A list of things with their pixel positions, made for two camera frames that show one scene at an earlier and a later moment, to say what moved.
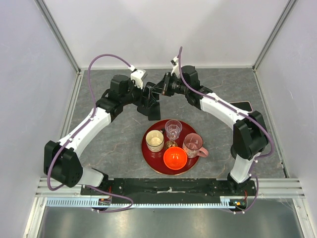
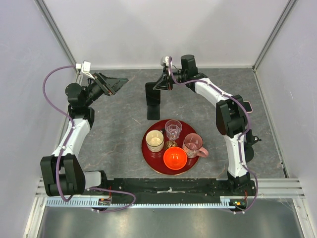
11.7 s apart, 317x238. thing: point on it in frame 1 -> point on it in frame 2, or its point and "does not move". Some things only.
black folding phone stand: [154, 113] does not move
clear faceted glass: [173, 128] does not move
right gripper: [164, 85] -> [165, 83]
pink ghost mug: [192, 145] does not move
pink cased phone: [244, 106] does not move
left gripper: [139, 103] -> [110, 86]
